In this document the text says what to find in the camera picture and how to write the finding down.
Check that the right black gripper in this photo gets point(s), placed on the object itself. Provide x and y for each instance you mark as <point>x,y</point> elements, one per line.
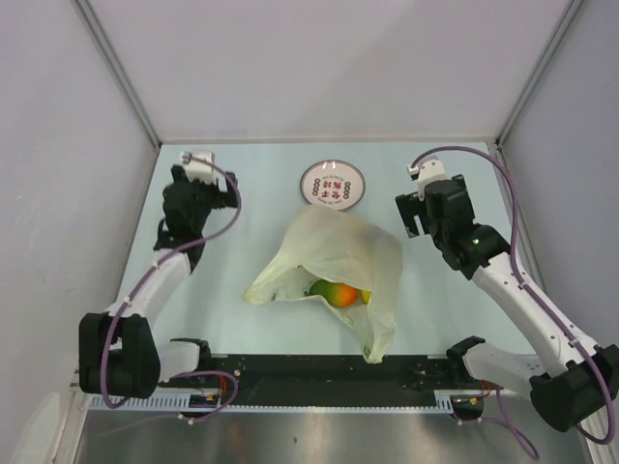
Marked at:
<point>410,206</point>

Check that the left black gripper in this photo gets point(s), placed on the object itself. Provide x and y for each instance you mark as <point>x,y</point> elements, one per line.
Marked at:
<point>222,199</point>

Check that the round printed plate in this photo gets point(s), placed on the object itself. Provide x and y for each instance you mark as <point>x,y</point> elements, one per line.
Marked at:
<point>336,184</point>

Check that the pale yellow plastic bag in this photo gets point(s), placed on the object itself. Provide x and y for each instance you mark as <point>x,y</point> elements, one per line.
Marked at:
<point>321,243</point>

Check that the green orange fake mango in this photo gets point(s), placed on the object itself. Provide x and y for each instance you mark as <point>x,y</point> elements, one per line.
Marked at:
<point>336,294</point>

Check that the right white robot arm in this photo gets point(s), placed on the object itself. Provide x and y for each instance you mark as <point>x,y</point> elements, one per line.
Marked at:
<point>571,376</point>

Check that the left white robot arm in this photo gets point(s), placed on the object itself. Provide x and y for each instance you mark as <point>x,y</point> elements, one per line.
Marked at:
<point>118,357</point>

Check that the small yellow fake fruit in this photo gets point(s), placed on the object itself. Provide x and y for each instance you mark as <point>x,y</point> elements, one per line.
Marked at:
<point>365,296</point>

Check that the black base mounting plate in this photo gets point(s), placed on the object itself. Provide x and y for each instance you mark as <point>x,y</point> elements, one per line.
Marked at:
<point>340,381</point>

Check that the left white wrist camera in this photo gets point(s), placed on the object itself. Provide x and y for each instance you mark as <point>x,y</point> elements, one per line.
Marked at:
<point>198,167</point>

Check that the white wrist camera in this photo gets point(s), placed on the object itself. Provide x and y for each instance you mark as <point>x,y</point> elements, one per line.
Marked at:
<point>425,172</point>
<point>198,167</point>

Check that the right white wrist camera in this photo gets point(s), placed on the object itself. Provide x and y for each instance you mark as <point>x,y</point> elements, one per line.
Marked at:
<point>425,172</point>

